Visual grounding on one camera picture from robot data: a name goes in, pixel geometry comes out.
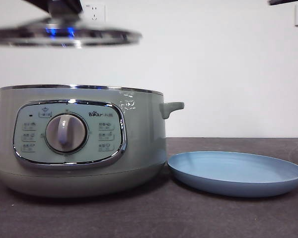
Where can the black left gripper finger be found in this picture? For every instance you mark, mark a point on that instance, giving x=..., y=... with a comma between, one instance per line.
x=41, y=4
x=78, y=7

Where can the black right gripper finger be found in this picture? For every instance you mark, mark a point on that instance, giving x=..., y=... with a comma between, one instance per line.
x=288, y=2

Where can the glass lid with green knob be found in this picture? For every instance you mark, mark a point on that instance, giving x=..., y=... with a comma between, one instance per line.
x=64, y=36

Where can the pale green electric steamer pot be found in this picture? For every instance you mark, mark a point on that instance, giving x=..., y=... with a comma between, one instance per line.
x=139, y=138

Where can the blue round plate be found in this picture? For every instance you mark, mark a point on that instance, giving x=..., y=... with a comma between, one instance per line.
x=236, y=171

